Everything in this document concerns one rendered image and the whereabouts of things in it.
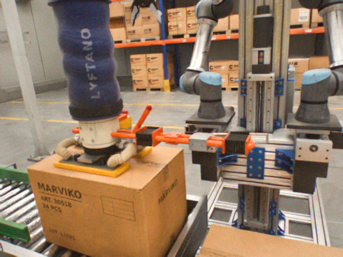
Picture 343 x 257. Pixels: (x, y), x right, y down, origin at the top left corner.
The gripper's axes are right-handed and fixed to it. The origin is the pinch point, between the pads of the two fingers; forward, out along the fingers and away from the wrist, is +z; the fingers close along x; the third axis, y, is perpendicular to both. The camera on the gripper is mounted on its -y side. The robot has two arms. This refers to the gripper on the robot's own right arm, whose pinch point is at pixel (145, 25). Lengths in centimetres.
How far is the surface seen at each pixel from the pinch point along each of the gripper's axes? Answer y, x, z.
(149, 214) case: -45, -18, 70
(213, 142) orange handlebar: -34, -40, 43
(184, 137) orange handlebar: -30, -28, 44
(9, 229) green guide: -51, 60, 92
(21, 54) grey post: 135, 257, 6
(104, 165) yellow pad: -40, 4, 55
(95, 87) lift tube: -36.4, 5.3, 23.3
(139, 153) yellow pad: -24, -4, 55
